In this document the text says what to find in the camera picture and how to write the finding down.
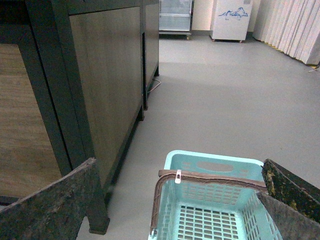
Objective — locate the white chest freezer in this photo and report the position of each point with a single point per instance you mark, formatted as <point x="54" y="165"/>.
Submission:
<point x="230" y="19"/>

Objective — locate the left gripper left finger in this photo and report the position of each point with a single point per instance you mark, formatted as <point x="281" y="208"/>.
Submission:
<point x="54" y="212"/>

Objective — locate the brown basket handle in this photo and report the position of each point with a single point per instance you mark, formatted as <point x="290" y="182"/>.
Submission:
<point x="200" y="178"/>

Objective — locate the light blue plastic basket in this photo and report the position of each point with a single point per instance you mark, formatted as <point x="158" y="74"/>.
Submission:
<point x="194" y="211"/>

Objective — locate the glass door display fridge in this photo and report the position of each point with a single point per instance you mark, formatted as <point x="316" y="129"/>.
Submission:
<point x="175" y="17"/>

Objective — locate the white clip on handle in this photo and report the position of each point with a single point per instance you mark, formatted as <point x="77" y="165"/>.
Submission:
<point x="178" y="177"/>

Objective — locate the dark wooden display stand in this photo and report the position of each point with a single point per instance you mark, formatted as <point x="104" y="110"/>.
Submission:
<point x="74" y="76"/>

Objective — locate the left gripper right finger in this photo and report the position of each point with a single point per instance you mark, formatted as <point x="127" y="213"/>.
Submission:
<point x="292" y="203"/>

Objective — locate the white pleated curtain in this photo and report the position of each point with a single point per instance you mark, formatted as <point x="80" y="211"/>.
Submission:
<point x="292" y="27"/>

